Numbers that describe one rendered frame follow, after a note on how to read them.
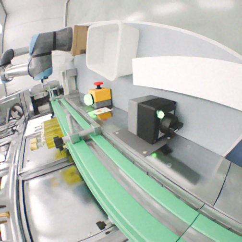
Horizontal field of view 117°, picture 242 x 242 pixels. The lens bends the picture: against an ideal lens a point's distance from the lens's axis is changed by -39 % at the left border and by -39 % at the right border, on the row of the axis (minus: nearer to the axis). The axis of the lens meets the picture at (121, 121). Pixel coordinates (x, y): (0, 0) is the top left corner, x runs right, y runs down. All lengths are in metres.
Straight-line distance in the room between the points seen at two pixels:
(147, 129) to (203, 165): 0.13
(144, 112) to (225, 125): 0.17
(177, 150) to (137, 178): 0.10
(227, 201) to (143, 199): 0.14
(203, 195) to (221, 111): 0.15
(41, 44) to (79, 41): 0.20
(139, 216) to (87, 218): 0.35
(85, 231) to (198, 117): 0.49
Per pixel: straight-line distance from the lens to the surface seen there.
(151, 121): 0.23
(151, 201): 0.19
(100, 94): 0.46
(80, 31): 0.66
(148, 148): 0.24
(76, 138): 0.31
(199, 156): 0.26
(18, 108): 1.79
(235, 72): 0.18
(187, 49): 0.27
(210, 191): 0.21
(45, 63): 0.67
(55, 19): 5.52
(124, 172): 0.23
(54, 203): 0.59
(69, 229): 0.52
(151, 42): 0.33
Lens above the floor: 0.99
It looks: 31 degrees down
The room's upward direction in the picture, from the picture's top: 109 degrees counter-clockwise
